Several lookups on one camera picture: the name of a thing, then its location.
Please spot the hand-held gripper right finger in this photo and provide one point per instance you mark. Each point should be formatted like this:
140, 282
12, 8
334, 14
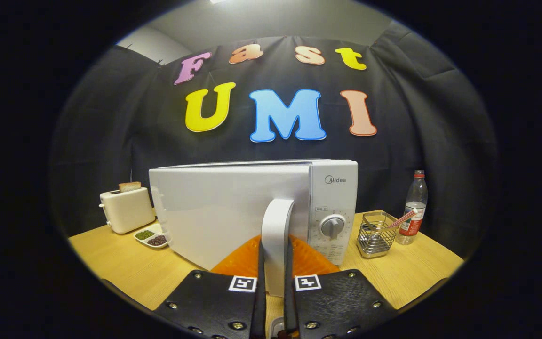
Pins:
289, 306

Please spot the white toaster oven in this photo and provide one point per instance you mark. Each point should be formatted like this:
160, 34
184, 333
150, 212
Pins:
224, 212

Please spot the small white ribbed tray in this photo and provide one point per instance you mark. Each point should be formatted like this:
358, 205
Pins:
276, 327

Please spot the cream bread toaster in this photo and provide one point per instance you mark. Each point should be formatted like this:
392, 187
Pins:
127, 212

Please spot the pile of green beans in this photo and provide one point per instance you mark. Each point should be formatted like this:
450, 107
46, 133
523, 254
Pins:
145, 234

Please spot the black backdrop cloth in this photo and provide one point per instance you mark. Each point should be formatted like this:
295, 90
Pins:
101, 141

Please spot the clear plastic water bottle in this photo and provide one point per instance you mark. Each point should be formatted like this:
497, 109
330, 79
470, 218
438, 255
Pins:
414, 207

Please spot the toast bread slice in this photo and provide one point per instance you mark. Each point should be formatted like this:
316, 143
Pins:
130, 186

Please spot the pile of dark red beans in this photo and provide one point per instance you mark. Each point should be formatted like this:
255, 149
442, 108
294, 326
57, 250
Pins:
157, 240

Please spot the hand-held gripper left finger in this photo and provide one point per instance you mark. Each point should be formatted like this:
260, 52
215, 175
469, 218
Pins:
259, 306

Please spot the red white striped straw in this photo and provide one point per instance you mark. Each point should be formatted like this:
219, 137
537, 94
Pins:
405, 217

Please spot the white divided dish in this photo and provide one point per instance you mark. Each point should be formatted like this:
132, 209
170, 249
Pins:
152, 242

